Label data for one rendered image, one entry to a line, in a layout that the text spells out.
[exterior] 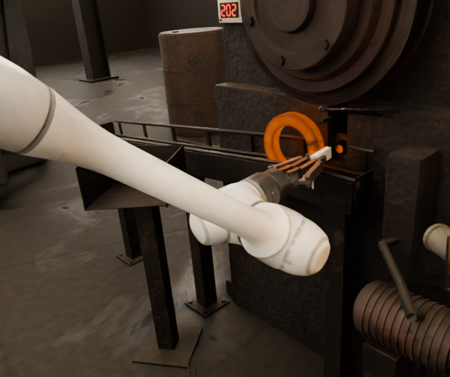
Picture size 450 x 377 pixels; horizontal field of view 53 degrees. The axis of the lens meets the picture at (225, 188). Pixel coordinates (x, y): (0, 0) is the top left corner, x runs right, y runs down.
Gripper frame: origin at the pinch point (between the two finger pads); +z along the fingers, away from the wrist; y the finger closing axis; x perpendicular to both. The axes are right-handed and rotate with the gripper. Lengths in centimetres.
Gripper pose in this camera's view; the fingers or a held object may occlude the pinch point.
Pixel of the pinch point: (321, 156)
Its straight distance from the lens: 117.3
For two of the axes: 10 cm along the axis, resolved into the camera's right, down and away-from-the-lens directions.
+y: 6.7, 2.4, -7.0
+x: -1.4, -8.8, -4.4
